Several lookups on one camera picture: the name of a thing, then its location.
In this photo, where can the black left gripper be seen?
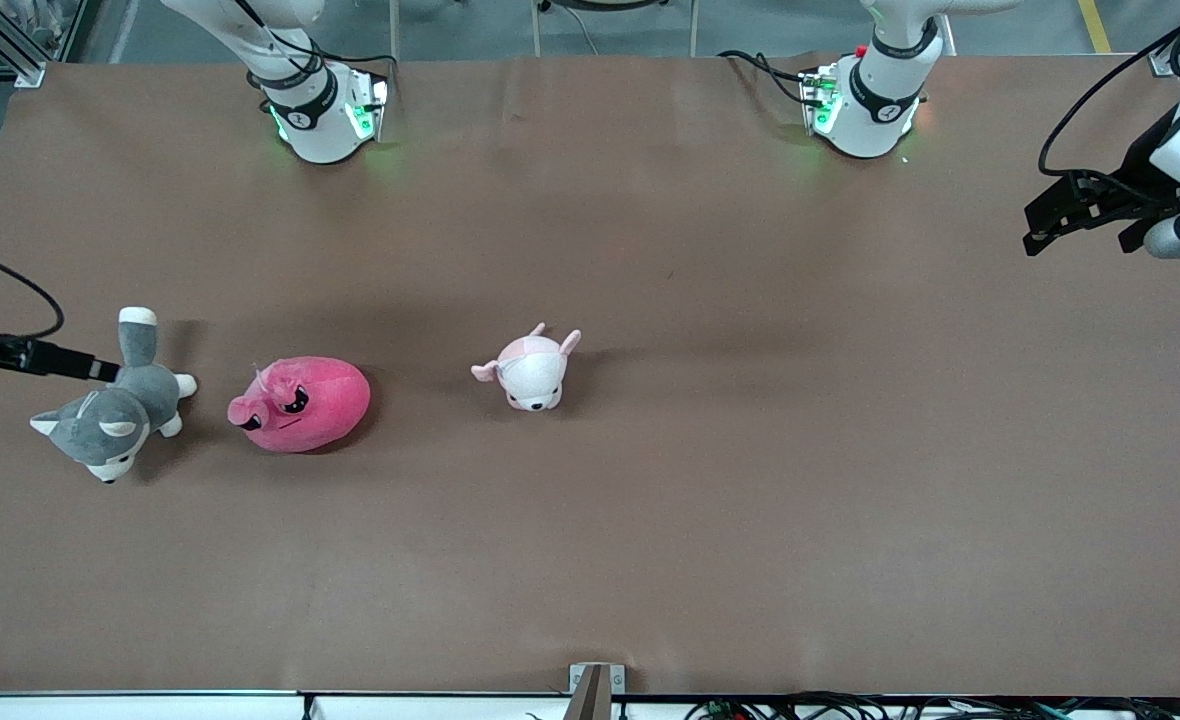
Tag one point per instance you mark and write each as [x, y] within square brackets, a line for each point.
[1143, 160]

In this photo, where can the hot pink round plush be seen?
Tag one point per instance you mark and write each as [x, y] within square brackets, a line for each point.
[320, 410]

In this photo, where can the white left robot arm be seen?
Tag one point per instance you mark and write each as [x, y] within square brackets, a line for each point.
[875, 120]

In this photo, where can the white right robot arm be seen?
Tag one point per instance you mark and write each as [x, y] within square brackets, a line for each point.
[320, 135]

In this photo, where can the grey white plush husky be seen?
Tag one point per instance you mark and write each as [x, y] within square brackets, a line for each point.
[115, 410]

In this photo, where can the pale pink plush puppy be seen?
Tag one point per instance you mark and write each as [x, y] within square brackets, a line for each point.
[530, 375]

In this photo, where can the white table edge rail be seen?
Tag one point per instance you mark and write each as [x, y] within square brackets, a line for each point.
[100, 708]

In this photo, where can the metal table edge bracket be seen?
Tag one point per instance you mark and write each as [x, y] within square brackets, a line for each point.
[595, 690]

